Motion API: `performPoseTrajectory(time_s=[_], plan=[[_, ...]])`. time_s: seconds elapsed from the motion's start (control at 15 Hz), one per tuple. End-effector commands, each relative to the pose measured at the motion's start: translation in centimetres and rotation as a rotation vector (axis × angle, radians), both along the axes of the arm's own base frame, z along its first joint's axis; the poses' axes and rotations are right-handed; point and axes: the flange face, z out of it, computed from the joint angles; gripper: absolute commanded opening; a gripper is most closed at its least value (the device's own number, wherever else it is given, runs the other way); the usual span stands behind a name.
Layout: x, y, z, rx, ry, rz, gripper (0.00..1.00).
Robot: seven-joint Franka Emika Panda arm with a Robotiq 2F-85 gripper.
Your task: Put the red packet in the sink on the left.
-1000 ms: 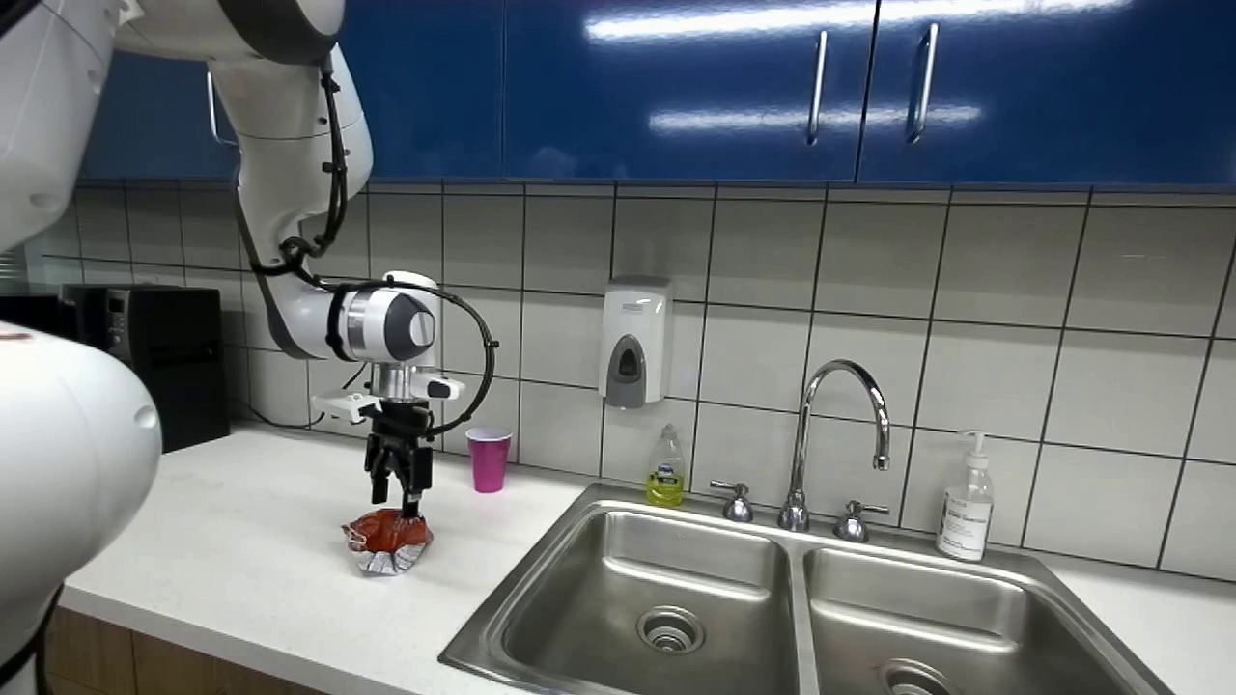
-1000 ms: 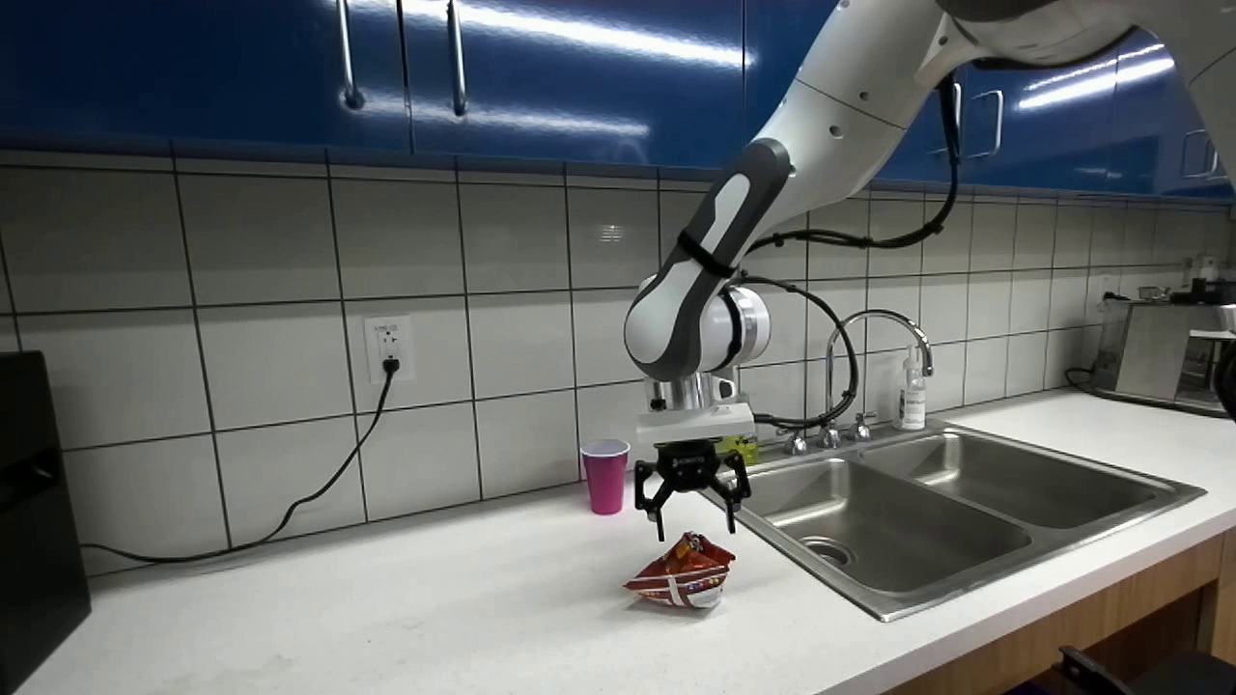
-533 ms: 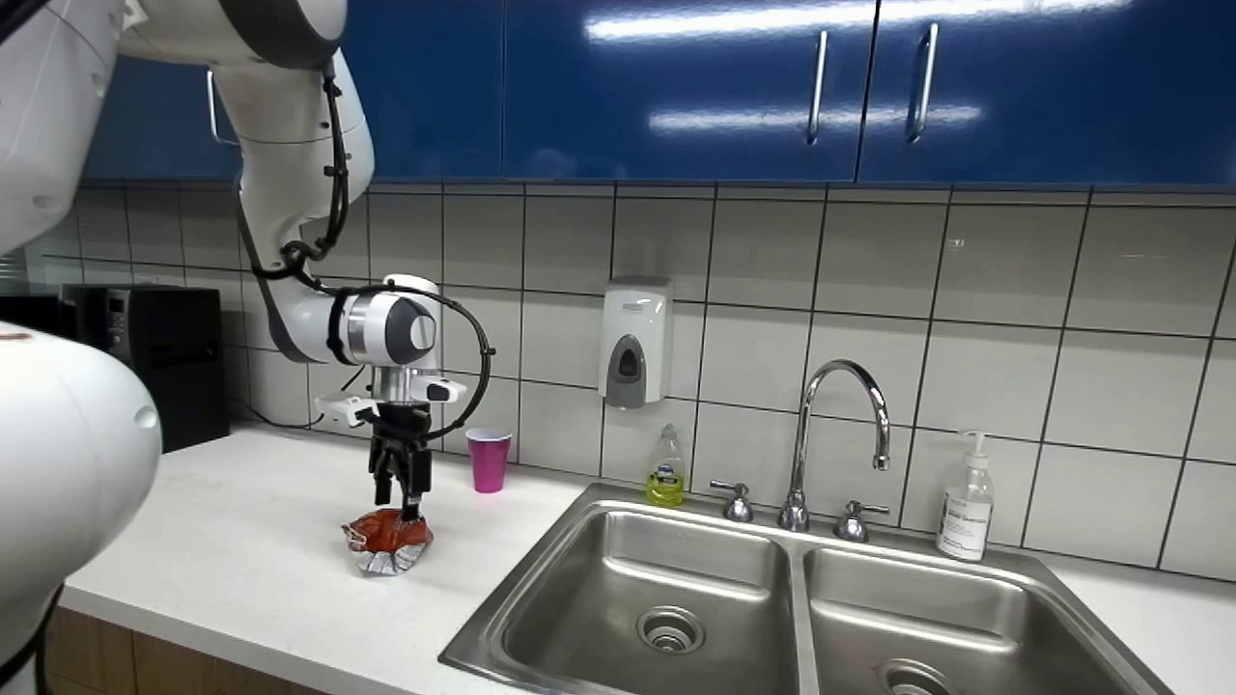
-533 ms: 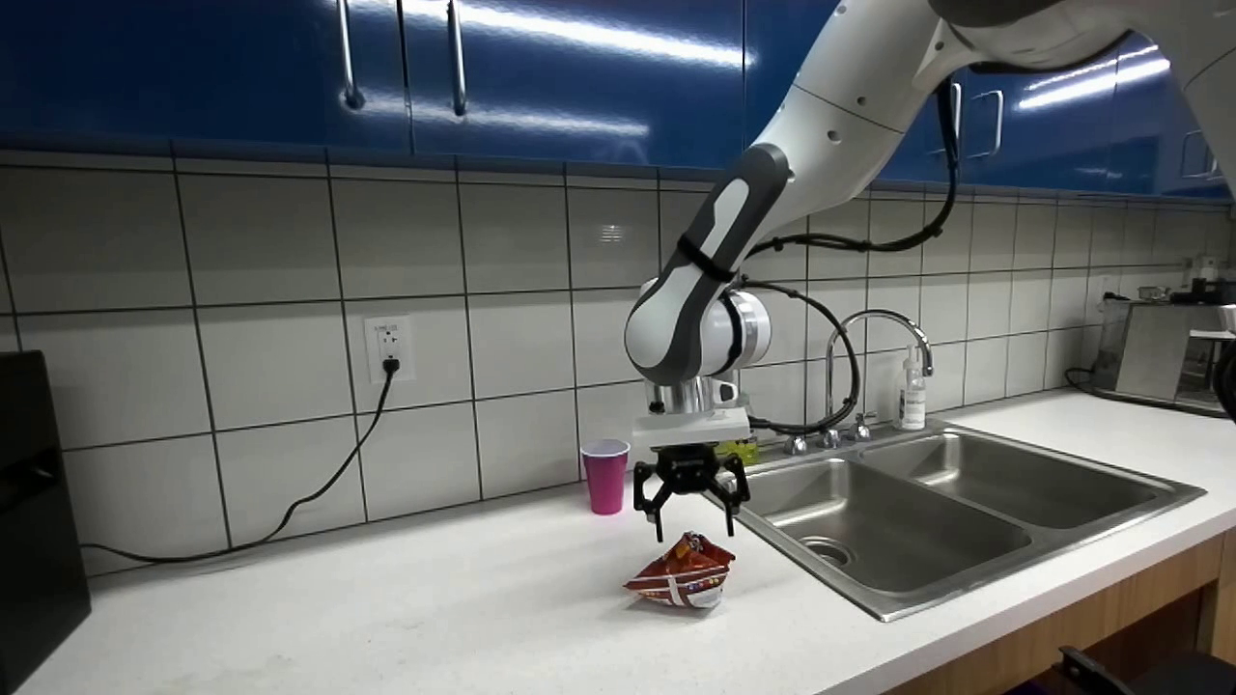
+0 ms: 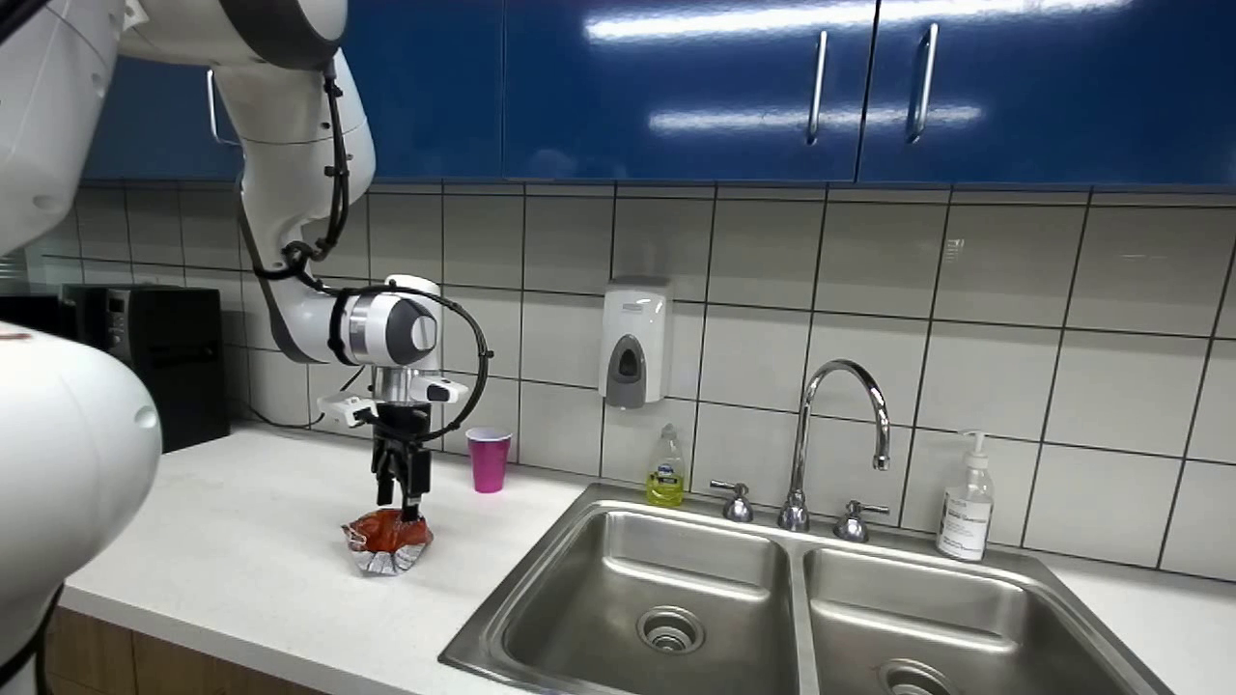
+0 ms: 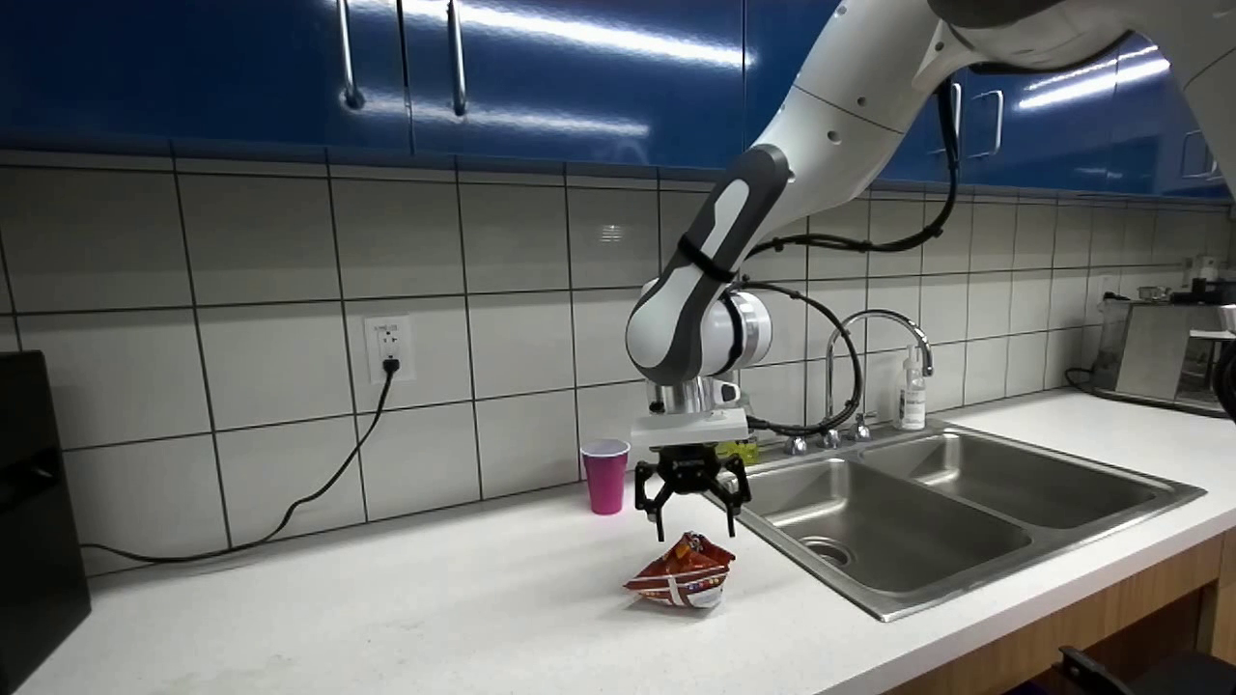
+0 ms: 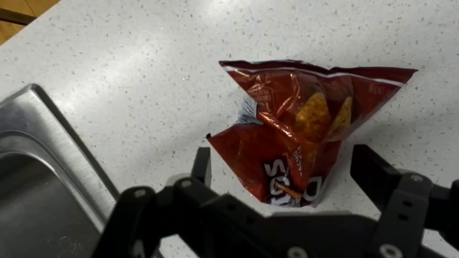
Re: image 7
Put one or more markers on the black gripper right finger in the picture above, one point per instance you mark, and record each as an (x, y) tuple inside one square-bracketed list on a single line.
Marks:
[(409, 204)]

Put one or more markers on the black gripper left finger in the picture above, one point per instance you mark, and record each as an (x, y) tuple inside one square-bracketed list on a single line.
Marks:
[(211, 226)]

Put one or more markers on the red chip packet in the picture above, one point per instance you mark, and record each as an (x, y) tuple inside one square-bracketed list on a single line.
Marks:
[(285, 142)]

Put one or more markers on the stainless steel double sink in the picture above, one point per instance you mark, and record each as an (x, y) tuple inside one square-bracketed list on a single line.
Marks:
[(54, 198)]

